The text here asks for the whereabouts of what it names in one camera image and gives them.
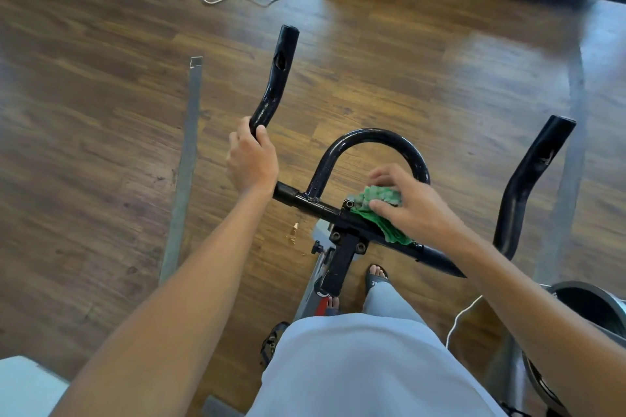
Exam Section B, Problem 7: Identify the person's left hand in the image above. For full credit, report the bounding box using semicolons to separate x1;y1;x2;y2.
227;117;281;198

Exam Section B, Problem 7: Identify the person's right hand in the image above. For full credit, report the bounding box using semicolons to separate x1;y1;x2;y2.
365;164;469;252

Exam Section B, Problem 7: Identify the green checkered cleaning cloth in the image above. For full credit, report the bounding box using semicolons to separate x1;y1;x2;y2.
344;185;417;247

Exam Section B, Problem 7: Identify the red and grey spin bike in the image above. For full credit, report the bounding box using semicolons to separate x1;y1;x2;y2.
249;25;578;369
503;280;626;417

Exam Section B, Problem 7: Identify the person's left forearm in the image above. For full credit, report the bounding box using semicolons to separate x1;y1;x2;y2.
53;187;275;417

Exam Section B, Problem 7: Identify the person's right forearm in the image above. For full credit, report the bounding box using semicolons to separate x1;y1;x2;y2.
445;226;626;417

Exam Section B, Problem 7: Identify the black sandal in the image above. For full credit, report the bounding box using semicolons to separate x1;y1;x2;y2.
365;263;391;291

